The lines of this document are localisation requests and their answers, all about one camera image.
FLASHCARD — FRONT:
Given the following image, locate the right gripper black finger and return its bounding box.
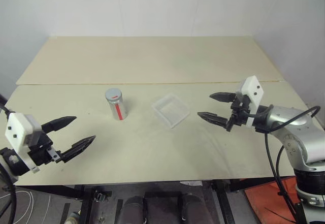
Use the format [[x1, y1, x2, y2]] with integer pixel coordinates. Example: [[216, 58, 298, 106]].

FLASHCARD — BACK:
[[197, 111, 230, 130], [209, 91, 237, 105]]

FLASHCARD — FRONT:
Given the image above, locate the black caster wheel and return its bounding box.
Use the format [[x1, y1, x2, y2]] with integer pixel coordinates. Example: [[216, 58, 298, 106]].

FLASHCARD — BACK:
[[93, 188, 112, 204]]

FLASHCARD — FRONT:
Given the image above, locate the silver bottle cap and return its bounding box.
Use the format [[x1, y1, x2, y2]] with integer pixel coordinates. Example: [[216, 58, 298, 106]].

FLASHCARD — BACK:
[[105, 88, 122, 102]]

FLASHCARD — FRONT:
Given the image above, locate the dark rounded shape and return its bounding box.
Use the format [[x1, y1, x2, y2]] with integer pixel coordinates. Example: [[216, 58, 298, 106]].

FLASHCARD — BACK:
[[121, 195, 146, 224], [181, 193, 204, 224]]

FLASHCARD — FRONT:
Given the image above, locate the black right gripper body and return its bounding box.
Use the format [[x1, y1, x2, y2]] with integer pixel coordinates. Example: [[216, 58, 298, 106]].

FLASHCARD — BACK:
[[225, 93, 252, 133]]

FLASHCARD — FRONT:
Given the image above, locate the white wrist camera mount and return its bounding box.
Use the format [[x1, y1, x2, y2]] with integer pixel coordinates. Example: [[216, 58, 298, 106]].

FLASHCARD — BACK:
[[234, 75, 265, 129], [5, 112, 43, 174]]

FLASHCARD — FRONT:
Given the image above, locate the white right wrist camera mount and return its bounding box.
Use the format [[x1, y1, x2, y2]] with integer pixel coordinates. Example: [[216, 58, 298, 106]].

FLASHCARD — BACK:
[[234, 75, 265, 129]]

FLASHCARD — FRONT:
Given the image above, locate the grey canister with red label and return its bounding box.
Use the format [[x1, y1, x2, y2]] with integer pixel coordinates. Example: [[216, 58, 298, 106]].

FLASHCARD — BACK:
[[105, 88, 127, 121]]

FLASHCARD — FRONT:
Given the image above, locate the white floor cable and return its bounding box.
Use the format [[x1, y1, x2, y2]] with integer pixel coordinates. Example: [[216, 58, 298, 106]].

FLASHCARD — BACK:
[[0, 187, 34, 224]]

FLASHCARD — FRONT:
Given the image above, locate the clear square plastic tray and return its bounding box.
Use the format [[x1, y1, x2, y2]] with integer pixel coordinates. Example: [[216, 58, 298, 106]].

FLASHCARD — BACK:
[[151, 93, 191, 129]]

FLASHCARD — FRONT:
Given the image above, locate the large cream table cover sheet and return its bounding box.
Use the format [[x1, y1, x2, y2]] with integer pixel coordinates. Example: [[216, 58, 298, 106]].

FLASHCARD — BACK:
[[0, 79, 325, 186]]

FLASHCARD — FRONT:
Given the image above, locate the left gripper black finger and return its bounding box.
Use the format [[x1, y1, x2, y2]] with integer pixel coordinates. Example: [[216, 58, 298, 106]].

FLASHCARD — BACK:
[[59, 135, 97, 163], [40, 116, 77, 134]]

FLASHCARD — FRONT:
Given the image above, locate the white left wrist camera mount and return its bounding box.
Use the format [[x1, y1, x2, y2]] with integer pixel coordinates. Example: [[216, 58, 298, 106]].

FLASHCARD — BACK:
[[5, 112, 43, 174]]

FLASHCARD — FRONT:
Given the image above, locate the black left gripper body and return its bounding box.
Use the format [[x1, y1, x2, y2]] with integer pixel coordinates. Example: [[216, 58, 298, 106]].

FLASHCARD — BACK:
[[26, 129, 63, 167]]

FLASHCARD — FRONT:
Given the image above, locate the orange floor mat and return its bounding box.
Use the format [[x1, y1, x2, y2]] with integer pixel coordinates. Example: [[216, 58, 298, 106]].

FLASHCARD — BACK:
[[244, 177, 298, 224]]

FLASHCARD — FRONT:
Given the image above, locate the black metal table frame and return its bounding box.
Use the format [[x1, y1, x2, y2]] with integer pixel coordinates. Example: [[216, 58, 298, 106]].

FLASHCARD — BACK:
[[15, 177, 298, 224]]

